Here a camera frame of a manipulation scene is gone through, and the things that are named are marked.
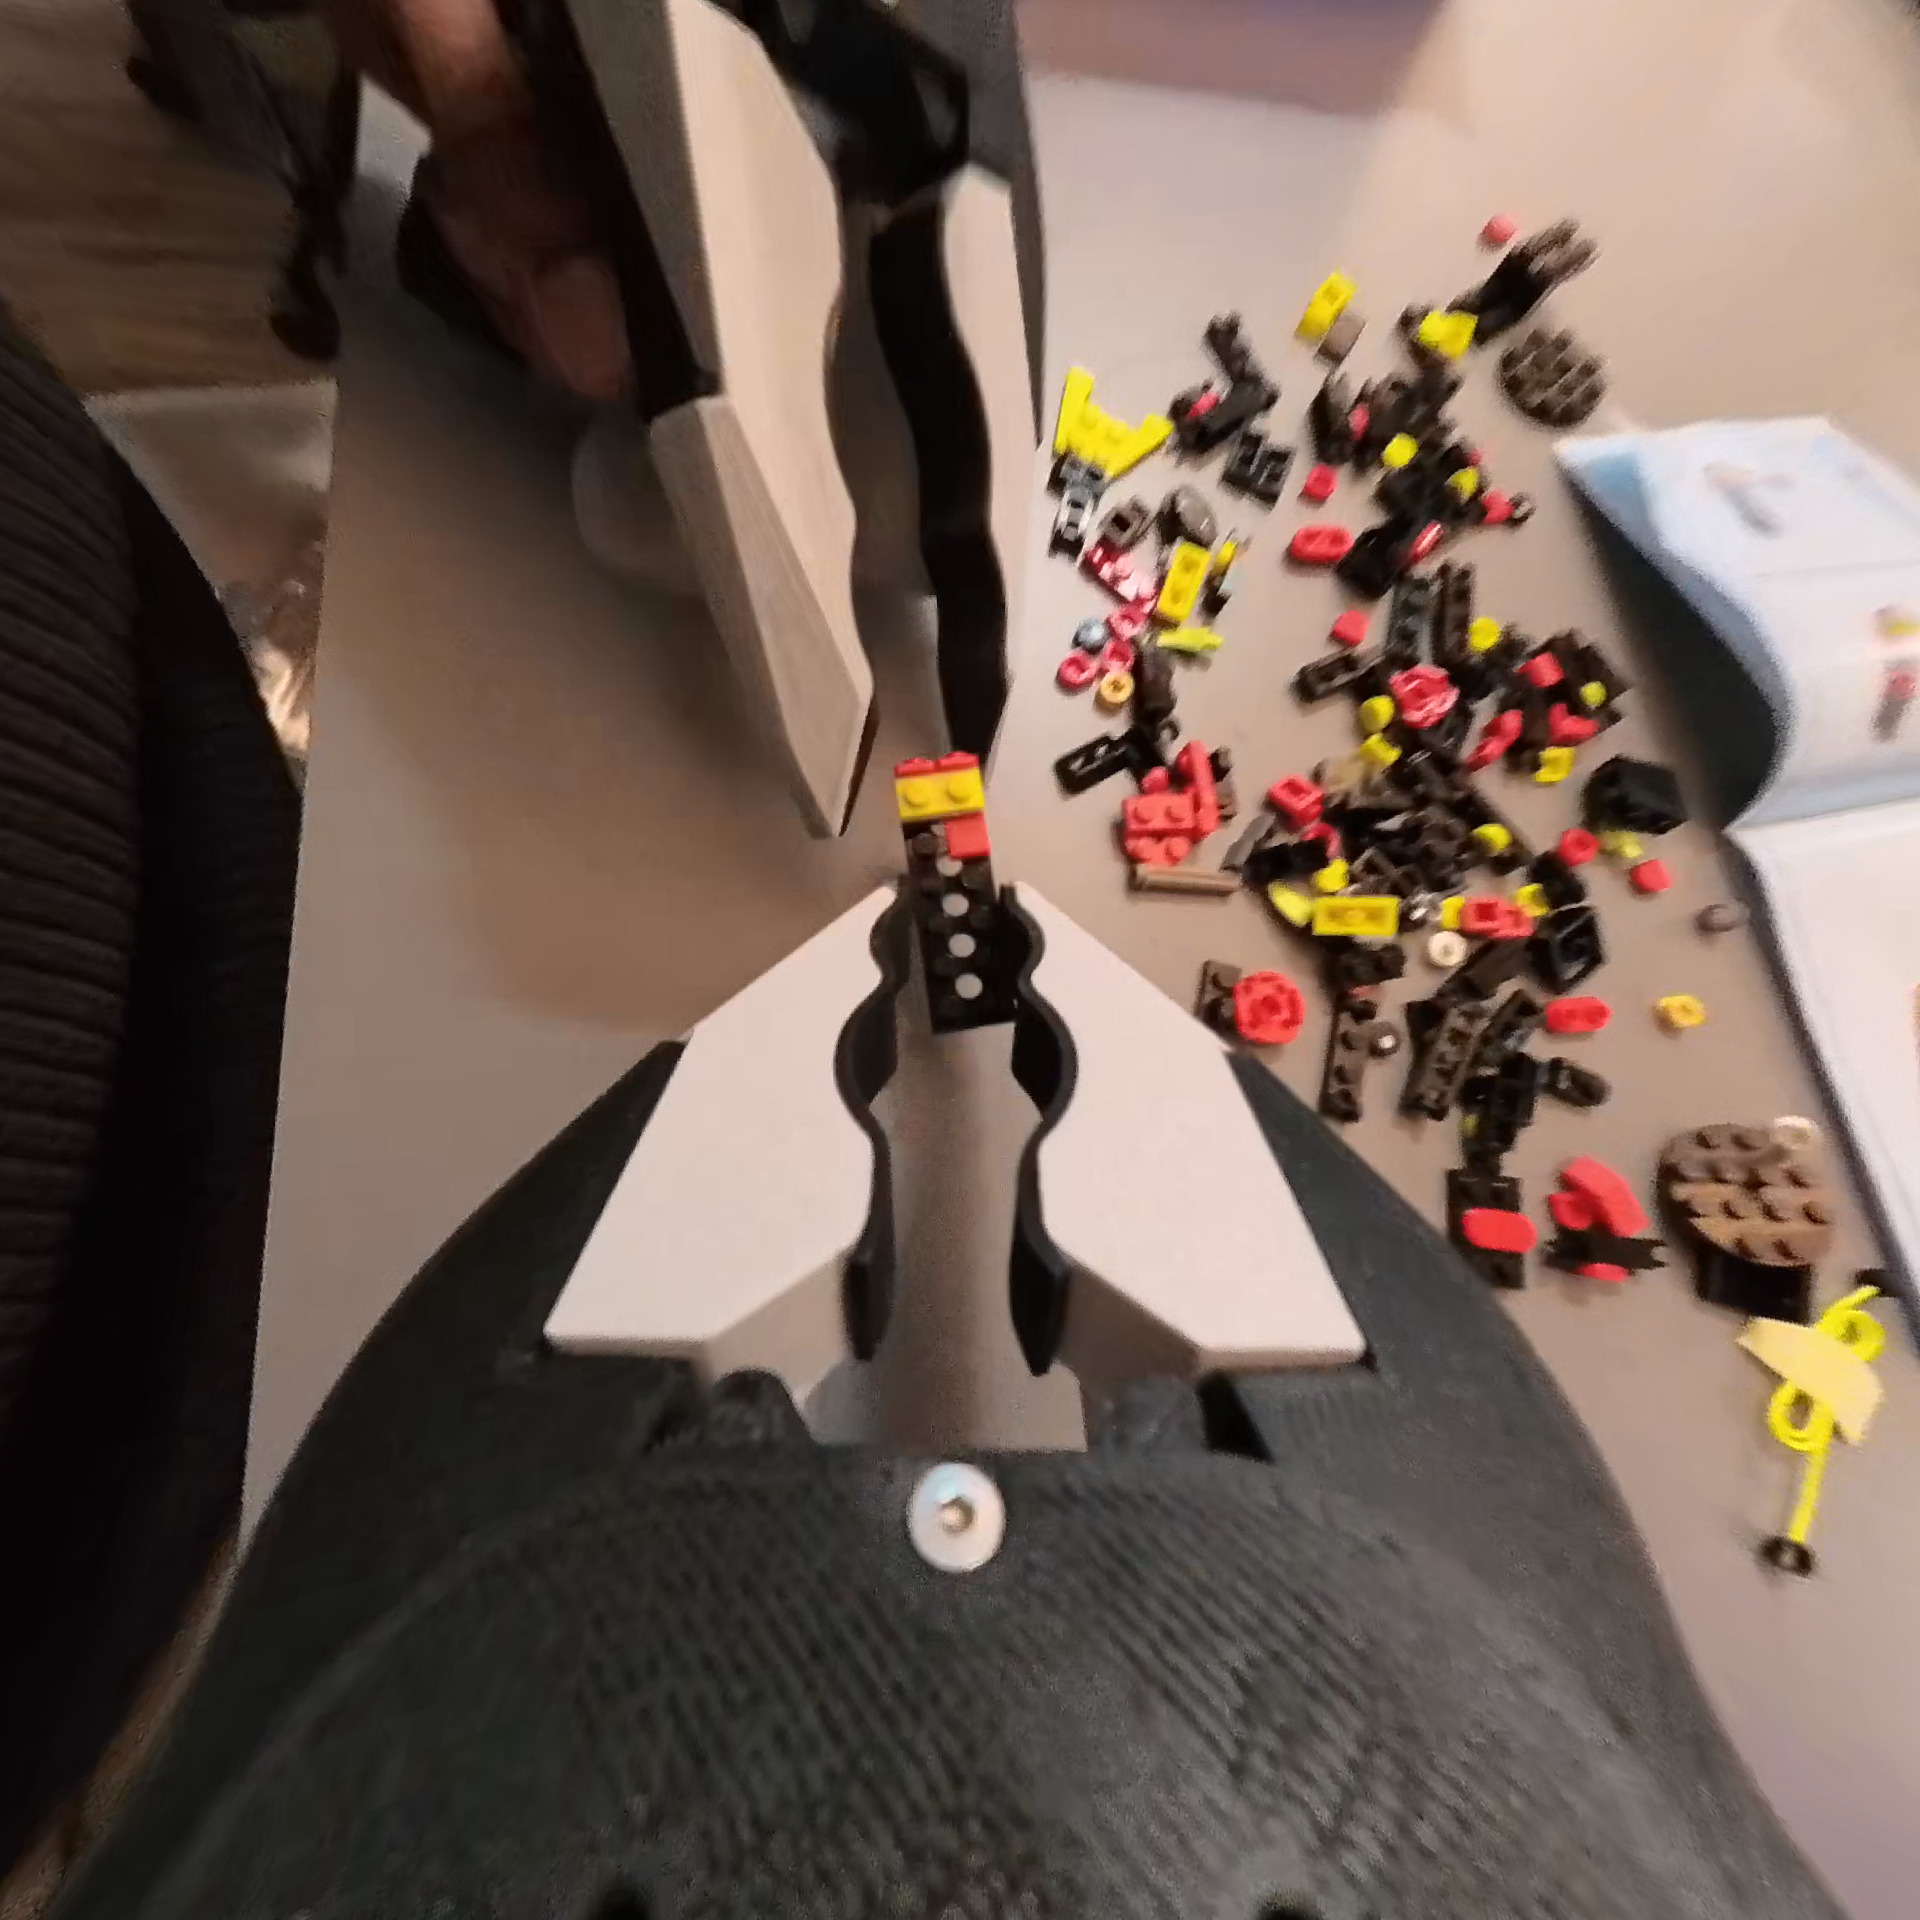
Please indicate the black beam lego assembly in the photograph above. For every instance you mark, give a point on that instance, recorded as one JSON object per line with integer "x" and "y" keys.
{"x": 938, "y": 932}

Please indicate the person's left hand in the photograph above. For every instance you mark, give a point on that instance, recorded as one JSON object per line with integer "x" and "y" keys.
{"x": 481, "y": 181}

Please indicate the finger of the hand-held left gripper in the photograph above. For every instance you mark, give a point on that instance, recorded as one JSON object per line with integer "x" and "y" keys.
{"x": 1012, "y": 376}
{"x": 763, "y": 451}

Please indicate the small red lego tile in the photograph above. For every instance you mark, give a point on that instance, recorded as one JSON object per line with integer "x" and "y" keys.
{"x": 969, "y": 835}

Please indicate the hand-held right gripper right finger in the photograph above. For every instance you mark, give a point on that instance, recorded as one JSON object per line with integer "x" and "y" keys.
{"x": 1185, "y": 1200}

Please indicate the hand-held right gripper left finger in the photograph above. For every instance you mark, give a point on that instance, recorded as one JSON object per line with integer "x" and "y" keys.
{"x": 721, "y": 1200}

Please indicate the lego instruction booklet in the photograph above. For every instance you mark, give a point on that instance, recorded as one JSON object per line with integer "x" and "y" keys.
{"x": 1724, "y": 524}

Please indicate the pile of loose lego pieces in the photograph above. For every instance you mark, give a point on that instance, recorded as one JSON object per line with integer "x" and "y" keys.
{"x": 1170, "y": 820}

